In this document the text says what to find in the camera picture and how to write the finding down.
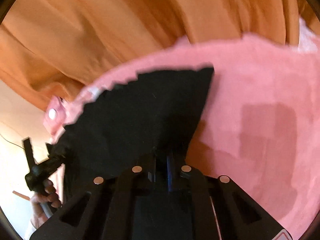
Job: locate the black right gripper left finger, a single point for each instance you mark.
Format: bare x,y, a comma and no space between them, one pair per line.
103,211

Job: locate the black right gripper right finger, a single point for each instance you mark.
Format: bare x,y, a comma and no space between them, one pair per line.
217,208

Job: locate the black knit sweater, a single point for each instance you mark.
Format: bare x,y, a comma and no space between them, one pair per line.
157,113

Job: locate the person's left hand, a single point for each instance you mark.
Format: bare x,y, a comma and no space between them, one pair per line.
40,204

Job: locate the pink pouch with white button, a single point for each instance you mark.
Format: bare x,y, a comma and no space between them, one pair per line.
55,115

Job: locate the pink floral bed blanket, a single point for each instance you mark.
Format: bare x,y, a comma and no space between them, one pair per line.
261,122

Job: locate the orange curtain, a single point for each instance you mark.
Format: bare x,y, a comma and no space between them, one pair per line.
56,47

